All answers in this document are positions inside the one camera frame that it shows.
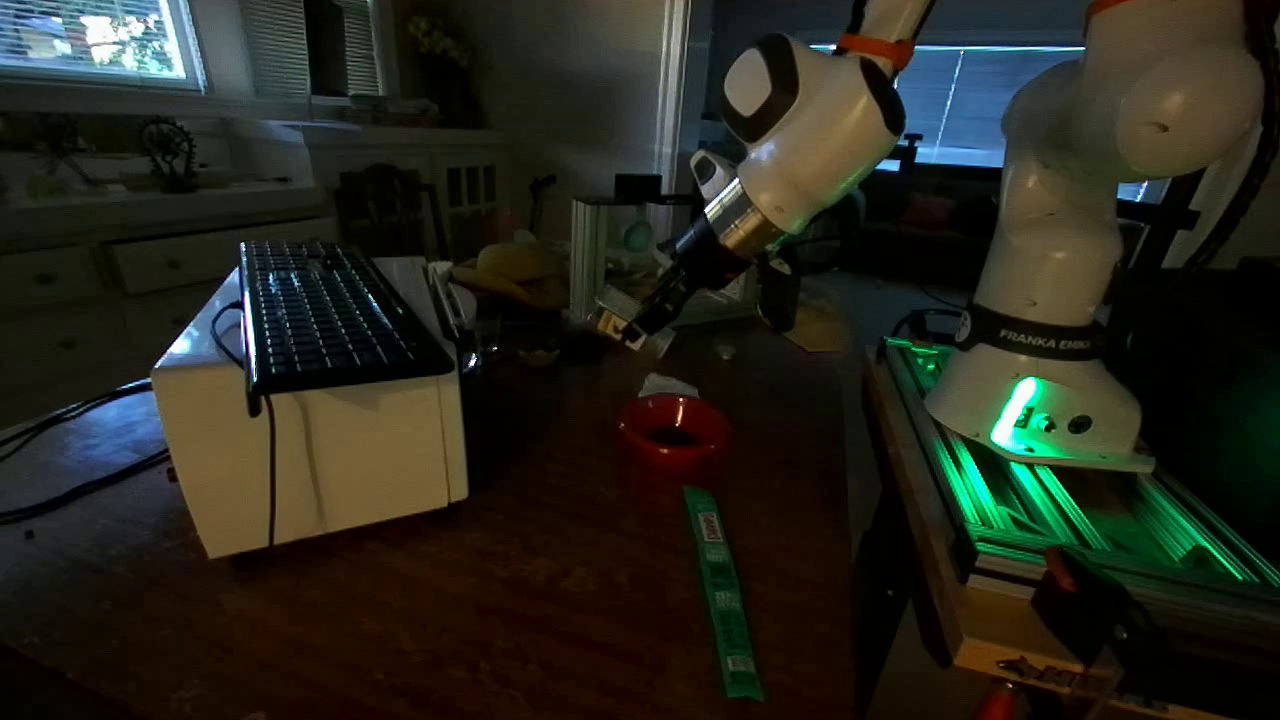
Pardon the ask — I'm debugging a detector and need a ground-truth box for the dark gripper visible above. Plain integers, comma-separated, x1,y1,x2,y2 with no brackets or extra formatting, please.
632,221,749,335

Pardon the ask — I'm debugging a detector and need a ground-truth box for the salt shaker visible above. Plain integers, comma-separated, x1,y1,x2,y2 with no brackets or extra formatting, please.
591,308,676,355

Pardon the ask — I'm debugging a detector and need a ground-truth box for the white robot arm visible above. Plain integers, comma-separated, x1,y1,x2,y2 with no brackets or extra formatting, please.
618,0,1265,471

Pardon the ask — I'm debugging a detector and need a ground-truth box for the red bowl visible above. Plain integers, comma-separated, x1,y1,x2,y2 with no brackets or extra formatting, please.
614,392,731,485

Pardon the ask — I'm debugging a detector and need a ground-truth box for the crumpled white tissue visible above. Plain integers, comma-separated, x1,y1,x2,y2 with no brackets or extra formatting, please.
636,371,700,399

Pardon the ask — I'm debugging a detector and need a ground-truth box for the black keyboard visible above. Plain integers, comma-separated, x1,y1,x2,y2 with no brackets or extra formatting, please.
235,239,452,416

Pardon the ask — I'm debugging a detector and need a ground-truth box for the green flat package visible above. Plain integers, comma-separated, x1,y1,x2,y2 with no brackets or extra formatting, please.
682,490,763,704

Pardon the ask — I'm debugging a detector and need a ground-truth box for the white microwave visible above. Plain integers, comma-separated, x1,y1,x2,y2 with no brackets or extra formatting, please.
153,273,469,561

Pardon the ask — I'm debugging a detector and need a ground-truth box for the robot mounting base frame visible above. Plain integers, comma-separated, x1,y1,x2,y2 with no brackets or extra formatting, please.
867,335,1280,720

